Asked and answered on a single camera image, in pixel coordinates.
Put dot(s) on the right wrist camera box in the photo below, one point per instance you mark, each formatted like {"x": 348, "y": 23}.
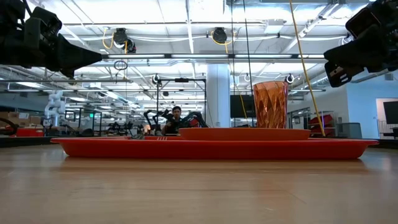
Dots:
{"x": 362, "y": 21}

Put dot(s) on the brown cardboard box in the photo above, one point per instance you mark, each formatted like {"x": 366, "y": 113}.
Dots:
{"x": 34, "y": 119}

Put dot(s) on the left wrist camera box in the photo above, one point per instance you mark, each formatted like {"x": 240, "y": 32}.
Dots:
{"x": 42, "y": 23}

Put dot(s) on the red background crate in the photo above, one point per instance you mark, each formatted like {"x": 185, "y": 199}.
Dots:
{"x": 194, "y": 123}

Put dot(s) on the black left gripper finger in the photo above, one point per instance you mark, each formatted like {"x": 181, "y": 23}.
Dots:
{"x": 74, "y": 63}
{"x": 77, "y": 51}

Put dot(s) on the black background robot arm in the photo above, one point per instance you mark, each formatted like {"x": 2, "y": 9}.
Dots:
{"x": 196, "y": 115}
{"x": 164, "y": 114}

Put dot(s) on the person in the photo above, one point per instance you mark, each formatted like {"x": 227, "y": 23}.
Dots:
{"x": 176, "y": 121}

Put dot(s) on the black wall screen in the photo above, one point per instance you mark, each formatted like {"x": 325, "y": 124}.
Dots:
{"x": 391, "y": 112}

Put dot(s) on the grey mesh cabinet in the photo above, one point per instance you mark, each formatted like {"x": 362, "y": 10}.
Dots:
{"x": 349, "y": 130}

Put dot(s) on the black background workstation frame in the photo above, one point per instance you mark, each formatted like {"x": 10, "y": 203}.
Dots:
{"x": 182, "y": 80}

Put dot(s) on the white square column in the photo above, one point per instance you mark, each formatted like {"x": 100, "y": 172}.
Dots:
{"x": 217, "y": 99}

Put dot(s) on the red background bin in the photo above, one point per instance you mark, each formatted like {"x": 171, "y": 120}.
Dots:
{"x": 31, "y": 132}

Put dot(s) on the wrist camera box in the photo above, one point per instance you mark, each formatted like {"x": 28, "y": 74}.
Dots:
{"x": 42, "y": 23}
{"x": 362, "y": 21}

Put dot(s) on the red plastic tray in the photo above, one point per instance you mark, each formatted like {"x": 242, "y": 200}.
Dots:
{"x": 217, "y": 150}

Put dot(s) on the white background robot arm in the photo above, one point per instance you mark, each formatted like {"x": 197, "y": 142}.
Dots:
{"x": 55, "y": 107}

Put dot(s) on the black monitor screen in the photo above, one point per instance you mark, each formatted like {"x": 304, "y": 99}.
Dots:
{"x": 237, "y": 107}

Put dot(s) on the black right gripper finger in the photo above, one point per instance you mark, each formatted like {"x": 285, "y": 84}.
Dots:
{"x": 340, "y": 74}
{"x": 354, "y": 53}

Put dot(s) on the red bin shelf rack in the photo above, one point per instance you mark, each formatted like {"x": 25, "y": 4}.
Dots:
{"x": 325, "y": 119}

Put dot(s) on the silver ventilation duct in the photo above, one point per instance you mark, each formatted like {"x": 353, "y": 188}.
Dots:
{"x": 317, "y": 79}

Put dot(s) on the orange round plate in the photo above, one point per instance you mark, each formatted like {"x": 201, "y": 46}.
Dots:
{"x": 245, "y": 134}

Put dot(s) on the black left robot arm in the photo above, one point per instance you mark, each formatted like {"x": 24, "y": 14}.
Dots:
{"x": 9, "y": 12}

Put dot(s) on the orange faceted plastic cup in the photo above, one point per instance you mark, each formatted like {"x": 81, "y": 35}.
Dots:
{"x": 270, "y": 105}

